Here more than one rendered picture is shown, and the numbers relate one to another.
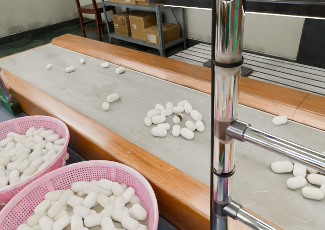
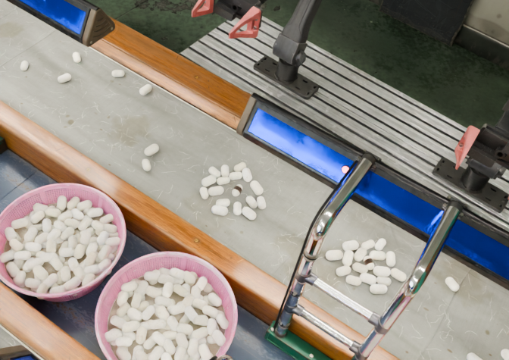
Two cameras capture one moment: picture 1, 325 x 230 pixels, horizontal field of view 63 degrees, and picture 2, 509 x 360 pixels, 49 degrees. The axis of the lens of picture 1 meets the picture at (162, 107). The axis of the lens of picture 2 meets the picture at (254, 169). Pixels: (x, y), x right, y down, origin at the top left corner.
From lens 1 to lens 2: 0.71 m
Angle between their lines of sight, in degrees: 25
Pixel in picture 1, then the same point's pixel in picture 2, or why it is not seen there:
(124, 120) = (174, 189)
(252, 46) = not seen: outside the picture
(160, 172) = (232, 264)
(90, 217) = (175, 307)
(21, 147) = (64, 227)
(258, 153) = not seen: hidden behind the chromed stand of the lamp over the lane
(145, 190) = (220, 282)
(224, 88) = (307, 265)
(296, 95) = not seen: hidden behind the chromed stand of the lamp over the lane
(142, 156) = (211, 245)
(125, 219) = (207, 308)
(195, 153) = (258, 237)
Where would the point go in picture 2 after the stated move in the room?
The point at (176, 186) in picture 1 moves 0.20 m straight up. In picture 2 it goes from (247, 278) to (260, 224)
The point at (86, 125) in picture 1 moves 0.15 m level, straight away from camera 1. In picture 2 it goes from (137, 201) to (110, 154)
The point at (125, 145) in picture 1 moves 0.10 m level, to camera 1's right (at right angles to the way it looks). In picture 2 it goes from (190, 232) to (236, 226)
